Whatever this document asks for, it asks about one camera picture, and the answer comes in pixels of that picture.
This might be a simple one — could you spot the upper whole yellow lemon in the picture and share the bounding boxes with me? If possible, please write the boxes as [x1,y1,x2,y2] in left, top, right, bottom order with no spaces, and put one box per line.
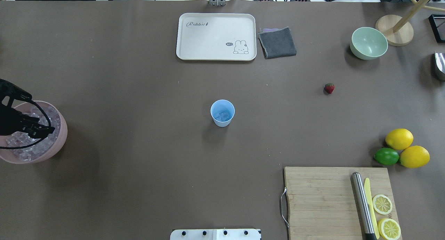
[385,128,414,150]

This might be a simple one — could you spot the light blue plastic cup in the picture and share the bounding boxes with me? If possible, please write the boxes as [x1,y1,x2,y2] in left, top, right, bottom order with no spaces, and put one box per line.
[210,99,235,127]

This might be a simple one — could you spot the whole yellow lemon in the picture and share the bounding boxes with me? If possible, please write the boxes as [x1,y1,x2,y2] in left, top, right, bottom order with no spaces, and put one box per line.
[385,128,414,150]
[399,146,430,168]

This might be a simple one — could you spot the pile of clear ice cubes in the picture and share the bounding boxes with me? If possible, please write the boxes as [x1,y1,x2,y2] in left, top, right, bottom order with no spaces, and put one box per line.
[0,106,61,162]

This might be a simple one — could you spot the metal scoop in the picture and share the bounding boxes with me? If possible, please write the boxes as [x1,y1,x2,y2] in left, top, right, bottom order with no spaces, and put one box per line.
[434,51,445,82]

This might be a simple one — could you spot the lower whole yellow lemon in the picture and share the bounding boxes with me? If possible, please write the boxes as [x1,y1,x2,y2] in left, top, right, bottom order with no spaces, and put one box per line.
[399,146,430,168]

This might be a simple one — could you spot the pale green bowl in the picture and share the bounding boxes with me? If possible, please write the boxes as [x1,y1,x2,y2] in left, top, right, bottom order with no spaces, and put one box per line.
[349,27,388,60]

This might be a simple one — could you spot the green lime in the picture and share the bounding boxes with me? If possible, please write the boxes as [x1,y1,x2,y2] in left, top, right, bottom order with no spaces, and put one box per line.
[373,148,399,165]

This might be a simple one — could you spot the bamboo cutting board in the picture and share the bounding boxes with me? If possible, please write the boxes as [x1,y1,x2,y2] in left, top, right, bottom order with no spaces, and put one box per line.
[283,167,395,240]

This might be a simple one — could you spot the red strawberry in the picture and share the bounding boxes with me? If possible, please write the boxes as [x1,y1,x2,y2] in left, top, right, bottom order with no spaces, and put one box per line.
[324,83,335,94]

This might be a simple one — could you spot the pink bowl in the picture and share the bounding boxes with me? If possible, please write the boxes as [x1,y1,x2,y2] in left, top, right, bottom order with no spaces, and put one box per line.
[0,101,68,164]

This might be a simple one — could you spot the cream rabbit serving tray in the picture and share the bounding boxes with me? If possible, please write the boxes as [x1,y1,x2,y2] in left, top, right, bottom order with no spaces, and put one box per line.
[176,13,257,61]

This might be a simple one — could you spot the lower lemon half slice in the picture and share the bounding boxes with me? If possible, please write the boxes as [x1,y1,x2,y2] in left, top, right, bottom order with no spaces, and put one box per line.
[377,218,402,240]

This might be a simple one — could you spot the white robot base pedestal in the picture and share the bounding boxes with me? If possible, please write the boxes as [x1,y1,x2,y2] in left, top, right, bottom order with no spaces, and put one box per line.
[170,228,262,240]

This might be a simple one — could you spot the grey folded cloth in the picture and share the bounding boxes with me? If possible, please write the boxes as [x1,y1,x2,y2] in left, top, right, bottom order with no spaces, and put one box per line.
[258,27,297,59]

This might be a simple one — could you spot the lemon half slice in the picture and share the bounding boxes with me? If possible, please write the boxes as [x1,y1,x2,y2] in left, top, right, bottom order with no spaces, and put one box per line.
[377,218,402,240]
[372,194,394,215]

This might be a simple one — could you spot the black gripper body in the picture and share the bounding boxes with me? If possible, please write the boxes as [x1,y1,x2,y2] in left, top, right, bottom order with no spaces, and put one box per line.
[0,79,32,136]

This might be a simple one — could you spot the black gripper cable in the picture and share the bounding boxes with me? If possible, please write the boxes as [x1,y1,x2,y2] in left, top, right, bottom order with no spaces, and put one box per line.
[0,93,53,150]

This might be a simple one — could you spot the upper lemon half slice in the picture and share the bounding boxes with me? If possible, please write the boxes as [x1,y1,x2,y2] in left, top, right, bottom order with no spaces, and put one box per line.
[372,194,394,215]

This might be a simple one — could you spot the wooden mug tree stand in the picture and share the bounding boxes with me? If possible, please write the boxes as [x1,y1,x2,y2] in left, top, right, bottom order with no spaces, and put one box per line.
[375,0,445,47]

